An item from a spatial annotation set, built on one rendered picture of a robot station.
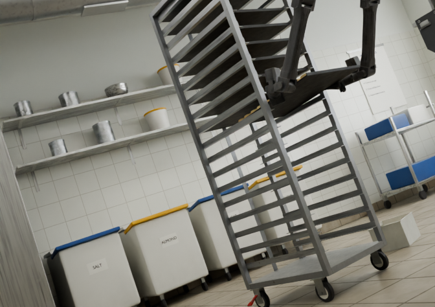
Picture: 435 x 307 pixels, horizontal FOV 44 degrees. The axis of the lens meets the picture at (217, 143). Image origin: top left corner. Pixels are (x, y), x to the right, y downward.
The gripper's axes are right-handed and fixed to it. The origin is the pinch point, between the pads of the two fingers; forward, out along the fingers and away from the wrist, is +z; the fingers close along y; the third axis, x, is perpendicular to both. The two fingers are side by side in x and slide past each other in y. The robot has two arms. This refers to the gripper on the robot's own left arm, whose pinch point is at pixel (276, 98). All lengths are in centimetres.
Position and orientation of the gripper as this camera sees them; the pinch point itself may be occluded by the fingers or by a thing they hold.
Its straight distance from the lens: 261.5
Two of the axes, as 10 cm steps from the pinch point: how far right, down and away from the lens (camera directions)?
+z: 1.5, 1.1, 9.8
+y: 3.5, 9.2, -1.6
